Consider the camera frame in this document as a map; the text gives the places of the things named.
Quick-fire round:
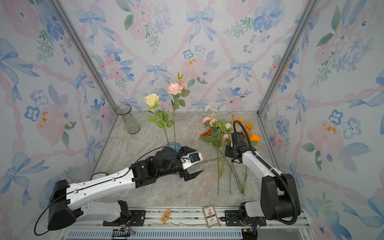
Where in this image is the yellow rose stem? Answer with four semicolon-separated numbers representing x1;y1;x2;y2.
144;94;174;145

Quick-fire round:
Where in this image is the pink rose stem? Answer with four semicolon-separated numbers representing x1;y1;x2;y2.
167;73;190;143

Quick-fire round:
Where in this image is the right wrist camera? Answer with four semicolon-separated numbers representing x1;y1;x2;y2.
232;132;247;148

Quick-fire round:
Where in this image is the aluminium rail frame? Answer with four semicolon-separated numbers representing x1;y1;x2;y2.
53;207;315;240

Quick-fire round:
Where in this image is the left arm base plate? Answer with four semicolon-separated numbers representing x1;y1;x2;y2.
103;210;147;227

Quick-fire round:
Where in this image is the orange gerbera stem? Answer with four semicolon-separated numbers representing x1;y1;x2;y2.
200;129;212;137

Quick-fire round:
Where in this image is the blue purple glass vase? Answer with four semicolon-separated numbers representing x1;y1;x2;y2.
167;142;182;153

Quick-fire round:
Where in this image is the orange poppy green leaves stem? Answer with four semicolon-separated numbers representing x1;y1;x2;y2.
242;134;260;194

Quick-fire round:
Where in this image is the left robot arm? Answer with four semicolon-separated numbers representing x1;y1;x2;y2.
48;147;203;231

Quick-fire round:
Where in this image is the clear glass vase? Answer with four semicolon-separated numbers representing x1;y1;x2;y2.
116;104;141;135

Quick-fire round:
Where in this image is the white rose bud stem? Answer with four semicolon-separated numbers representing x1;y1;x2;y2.
224;122;244;194

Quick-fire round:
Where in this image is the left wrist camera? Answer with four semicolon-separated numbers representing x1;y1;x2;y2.
181;153;203;170

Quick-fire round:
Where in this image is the playing card box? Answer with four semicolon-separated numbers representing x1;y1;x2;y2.
203;205;220;228

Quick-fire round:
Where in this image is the small orange tag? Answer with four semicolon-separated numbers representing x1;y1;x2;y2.
160;209;172;224

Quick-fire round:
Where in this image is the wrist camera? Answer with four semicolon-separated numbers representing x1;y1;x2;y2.
232;132;247;148
181;153;203;170

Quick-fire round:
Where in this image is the small green alarm clock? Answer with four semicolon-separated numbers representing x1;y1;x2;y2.
91;172;108;180

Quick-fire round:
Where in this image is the pink ranunculus spray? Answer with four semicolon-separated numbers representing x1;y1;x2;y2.
200;114;224;195

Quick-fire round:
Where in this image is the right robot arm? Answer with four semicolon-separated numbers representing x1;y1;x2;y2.
224;132;301;240

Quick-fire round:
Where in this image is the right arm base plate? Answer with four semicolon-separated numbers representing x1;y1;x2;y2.
221;210;250;227

